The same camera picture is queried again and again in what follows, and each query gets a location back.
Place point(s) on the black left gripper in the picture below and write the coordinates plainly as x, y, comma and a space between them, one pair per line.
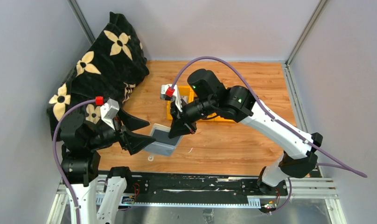
122, 136

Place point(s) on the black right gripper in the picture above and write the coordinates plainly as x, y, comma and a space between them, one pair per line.
180, 117

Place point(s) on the black card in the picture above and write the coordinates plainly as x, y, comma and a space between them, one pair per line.
162, 137

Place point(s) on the beige leather card holder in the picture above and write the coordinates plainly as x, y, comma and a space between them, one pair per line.
163, 145

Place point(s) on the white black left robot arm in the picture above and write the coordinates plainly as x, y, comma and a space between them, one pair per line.
82, 140

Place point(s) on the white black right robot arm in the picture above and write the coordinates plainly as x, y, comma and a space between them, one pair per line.
238, 104

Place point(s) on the yellow bin middle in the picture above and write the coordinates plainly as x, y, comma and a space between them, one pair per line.
211, 117

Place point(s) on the yellow bin right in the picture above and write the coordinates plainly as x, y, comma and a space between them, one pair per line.
221, 119

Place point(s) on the black floral plush blanket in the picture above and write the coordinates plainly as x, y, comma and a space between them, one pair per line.
111, 68

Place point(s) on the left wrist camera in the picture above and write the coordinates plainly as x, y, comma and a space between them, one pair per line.
109, 111

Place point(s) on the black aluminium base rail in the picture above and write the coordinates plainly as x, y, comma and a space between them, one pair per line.
144, 192

